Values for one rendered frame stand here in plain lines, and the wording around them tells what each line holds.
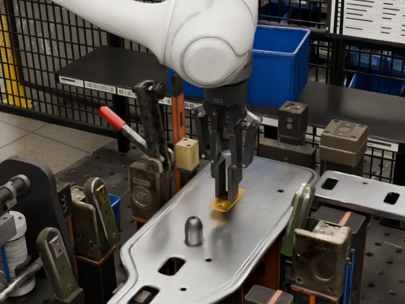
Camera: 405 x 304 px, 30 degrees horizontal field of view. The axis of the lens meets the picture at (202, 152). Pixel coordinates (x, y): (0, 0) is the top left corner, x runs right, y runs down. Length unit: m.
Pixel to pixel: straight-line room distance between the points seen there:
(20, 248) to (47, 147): 2.62
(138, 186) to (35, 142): 2.47
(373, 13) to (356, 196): 0.48
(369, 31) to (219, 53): 0.79
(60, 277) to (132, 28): 0.40
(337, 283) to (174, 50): 0.49
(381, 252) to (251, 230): 0.55
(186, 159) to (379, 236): 0.60
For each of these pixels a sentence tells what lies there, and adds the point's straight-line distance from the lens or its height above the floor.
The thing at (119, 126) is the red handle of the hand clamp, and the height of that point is 1.12.
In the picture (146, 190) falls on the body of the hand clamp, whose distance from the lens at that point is 1.44.
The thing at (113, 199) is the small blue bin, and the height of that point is 0.78.
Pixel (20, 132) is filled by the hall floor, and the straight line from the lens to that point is 4.02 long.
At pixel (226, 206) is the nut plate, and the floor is 1.02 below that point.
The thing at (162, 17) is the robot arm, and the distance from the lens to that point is 1.07.
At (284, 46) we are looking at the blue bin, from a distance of 1.82.
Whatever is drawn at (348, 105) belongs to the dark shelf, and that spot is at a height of 1.03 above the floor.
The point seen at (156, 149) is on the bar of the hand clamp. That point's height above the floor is 1.09.
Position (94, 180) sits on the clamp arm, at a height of 1.11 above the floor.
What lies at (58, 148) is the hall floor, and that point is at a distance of 3.82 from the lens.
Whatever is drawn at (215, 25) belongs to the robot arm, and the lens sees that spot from 1.02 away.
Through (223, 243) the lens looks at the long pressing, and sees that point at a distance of 1.30.
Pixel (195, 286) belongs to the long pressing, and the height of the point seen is 1.00.
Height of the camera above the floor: 1.75
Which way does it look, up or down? 28 degrees down
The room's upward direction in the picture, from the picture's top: 2 degrees counter-clockwise
